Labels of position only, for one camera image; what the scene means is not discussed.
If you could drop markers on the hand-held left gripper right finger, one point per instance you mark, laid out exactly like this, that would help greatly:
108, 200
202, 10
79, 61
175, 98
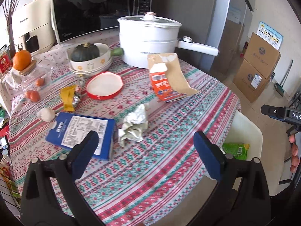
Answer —
207, 155

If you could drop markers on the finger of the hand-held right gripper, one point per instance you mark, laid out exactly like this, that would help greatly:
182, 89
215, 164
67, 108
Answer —
274, 110
274, 118

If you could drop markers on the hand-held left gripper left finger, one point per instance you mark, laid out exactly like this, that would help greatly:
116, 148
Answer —
84, 155

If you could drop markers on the blue milk carton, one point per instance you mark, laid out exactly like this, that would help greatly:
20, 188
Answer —
70, 131

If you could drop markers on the green snack bag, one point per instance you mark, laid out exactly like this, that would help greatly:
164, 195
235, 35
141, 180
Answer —
235, 149

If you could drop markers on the white plastic waste bin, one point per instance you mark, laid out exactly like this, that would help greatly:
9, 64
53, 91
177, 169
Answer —
247, 131

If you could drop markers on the white paper wrapper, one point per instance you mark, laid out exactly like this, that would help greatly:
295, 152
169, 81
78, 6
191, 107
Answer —
134, 127

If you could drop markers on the yellow foil wrapper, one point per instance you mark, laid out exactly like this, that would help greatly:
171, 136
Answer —
67, 98

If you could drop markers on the red rimmed white lid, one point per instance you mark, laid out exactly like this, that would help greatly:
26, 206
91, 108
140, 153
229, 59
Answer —
104, 84

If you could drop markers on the torn orange milk carton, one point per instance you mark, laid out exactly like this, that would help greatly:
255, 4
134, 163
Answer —
162, 87

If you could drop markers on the person's right hand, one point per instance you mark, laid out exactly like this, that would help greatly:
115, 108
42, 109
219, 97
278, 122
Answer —
295, 153

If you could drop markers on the teal floor brush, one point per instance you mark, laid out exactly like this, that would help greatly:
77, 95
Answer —
280, 88

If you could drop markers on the small dark blue box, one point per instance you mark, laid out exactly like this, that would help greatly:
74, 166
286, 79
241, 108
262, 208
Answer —
272, 77

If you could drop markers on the brown cardboard box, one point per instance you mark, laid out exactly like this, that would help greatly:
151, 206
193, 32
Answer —
249, 80
261, 54

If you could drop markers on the blue printed box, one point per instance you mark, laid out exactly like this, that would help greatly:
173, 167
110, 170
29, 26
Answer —
270, 34

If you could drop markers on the small tangerine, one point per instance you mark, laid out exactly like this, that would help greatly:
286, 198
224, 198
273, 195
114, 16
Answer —
34, 96
28, 94
40, 82

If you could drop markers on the glass jar with wooden lid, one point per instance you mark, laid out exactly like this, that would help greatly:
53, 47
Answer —
45, 73

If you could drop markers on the dark green squash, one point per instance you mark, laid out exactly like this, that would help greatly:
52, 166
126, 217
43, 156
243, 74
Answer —
84, 53

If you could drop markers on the large orange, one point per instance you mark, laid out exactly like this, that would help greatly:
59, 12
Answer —
21, 60

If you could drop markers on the grey refrigerator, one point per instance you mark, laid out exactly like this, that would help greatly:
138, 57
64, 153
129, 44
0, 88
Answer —
199, 16

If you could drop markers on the red label jar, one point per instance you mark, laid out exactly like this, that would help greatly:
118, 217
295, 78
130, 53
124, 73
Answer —
4, 62

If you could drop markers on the white electric cooking pot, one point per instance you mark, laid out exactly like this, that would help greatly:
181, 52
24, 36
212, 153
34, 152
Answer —
145, 47

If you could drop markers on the cream air fryer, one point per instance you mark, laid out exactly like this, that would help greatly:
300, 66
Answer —
33, 23

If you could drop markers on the black microwave oven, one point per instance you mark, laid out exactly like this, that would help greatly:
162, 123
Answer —
94, 9

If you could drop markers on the dry bare branches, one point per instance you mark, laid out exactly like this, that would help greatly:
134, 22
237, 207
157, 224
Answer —
10, 16

